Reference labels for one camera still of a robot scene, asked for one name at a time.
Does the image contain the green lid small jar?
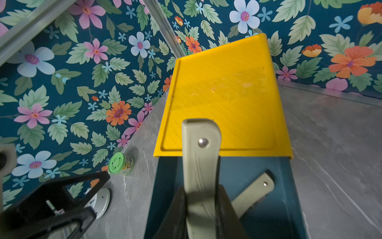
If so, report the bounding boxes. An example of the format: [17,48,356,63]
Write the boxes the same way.
[108,152,134,176]

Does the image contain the yellow drawer cabinet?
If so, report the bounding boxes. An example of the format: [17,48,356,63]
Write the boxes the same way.
[154,33,293,158]

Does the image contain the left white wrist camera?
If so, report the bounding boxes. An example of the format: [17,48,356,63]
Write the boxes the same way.
[1,143,18,179]

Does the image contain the olive knife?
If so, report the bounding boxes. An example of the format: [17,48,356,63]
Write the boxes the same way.
[182,119,222,239]
[231,172,275,218]

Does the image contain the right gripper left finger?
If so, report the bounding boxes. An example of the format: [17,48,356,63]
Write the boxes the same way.
[153,186,188,239]

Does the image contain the white round disc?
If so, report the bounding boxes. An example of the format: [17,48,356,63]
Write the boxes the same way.
[85,188,111,220]

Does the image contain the teal top drawer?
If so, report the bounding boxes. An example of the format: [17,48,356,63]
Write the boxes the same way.
[144,157,308,239]

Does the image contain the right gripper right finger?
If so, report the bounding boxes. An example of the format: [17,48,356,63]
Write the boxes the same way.
[216,185,249,239]

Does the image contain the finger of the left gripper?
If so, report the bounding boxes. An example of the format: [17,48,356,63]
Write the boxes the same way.
[18,207,96,239]
[1,171,110,227]

